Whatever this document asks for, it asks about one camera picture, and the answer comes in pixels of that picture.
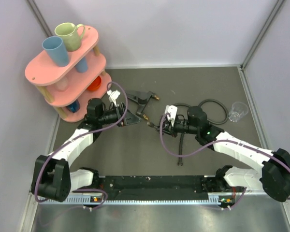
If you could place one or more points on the blue plastic tumbler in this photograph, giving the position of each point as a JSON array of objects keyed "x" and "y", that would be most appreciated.
[{"x": 55, "y": 48}]

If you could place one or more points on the pink three-tier shelf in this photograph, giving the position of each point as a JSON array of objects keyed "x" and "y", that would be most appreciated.
[{"x": 43, "y": 73}]

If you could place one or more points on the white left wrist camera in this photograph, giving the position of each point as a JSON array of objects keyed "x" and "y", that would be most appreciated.
[{"x": 113, "y": 96}]

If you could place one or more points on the small blue cup middle shelf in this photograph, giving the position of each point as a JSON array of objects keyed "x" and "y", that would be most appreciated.
[{"x": 82, "y": 66}]

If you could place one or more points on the black fitting with brass connectors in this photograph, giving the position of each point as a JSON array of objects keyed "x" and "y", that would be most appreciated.
[{"x": 142, "y": 99}]

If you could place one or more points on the green ceramic mug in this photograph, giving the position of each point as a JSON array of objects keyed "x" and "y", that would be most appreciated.
[{"x": 71, "y": 35}]

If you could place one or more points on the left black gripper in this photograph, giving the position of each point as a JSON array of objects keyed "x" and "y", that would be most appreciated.
[{"x": 129, "y": 118}]

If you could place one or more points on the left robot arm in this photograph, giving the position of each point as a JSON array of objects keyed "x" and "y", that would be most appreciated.
[{"x": 52, "y": 178}]

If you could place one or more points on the orange bowl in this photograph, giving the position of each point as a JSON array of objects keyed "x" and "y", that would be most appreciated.
[{"x": 95, "y": 85}]

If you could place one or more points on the clear plastic cup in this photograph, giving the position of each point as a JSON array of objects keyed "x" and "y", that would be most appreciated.
[{"x": 238, "y": 111}]

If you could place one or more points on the grey slotted cable duct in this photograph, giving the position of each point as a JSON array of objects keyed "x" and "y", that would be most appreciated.
[{"x": 96, "y": 199}]

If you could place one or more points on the translucent pink cup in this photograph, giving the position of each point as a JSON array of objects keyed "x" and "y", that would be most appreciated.
[{"x": 62, "y": 84}]

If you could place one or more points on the dark blue cup bottom shelf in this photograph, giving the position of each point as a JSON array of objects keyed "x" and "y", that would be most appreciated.
[{"x": 73, "y": 107}]

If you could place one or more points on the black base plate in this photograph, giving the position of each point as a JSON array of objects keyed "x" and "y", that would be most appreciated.
[{"x": 165, "y": 187}]

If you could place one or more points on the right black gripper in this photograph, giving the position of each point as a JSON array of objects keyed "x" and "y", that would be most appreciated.
[{"x": 168, "y": 128}]

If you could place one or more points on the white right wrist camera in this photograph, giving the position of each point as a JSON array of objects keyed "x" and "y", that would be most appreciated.
[{"x": 171, "y": 112}]

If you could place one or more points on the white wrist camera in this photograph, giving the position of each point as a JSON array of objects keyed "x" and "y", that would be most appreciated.
[
  {"x": 171, "y": 112},
  {"x": 113, "y": 96}
]

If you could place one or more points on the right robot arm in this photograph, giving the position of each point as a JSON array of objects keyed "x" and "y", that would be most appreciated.
[{"x": 268, "y": 170}]

